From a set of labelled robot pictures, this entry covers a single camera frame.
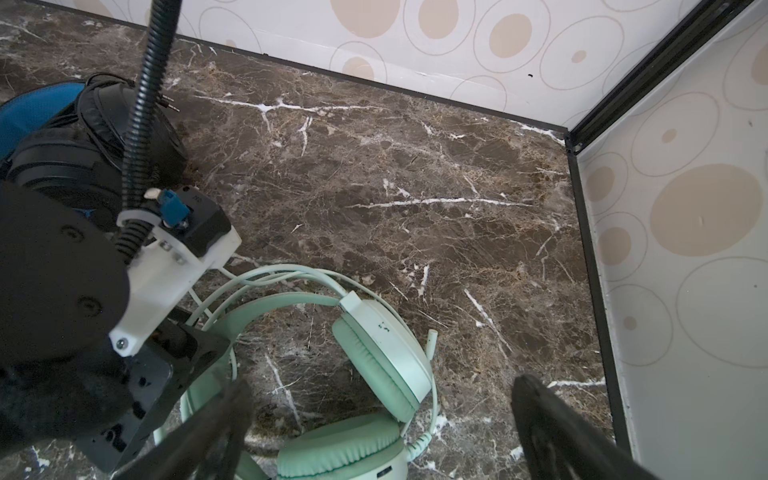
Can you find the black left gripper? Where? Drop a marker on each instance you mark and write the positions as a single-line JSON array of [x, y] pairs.
[[170, 360]]

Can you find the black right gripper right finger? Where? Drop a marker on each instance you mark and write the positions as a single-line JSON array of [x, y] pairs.
[[558, 443]]

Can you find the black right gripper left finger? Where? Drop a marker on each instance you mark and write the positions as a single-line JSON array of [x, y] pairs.
[[210, 443]]

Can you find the mint green headphones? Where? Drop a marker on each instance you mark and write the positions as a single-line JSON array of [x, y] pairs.
[[394, 365]]

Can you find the black blue gaming headphones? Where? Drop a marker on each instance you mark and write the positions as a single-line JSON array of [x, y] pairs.
[[66, 140]]

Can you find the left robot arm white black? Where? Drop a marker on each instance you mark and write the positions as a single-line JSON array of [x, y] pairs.
[[63, 290]]

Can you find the black corner frame post right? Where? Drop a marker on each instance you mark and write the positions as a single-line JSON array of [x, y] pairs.
[[703, 22]]

